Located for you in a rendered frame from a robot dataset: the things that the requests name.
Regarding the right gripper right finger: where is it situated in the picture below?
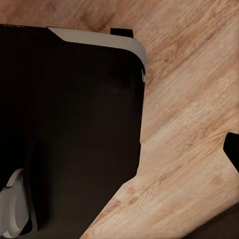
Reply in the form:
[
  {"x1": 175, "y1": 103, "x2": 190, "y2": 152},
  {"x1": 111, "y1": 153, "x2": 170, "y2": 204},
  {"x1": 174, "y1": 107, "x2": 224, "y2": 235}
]
[{"x1": 223, "y1": 132, "x2": 239, "y2": 173}]

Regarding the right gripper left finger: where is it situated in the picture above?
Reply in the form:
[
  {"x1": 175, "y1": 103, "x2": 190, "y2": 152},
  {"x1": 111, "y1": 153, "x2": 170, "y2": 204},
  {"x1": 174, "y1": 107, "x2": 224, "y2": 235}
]
[{"x1": 0, "y1": 132, "x2": 26, "y2": 192}]

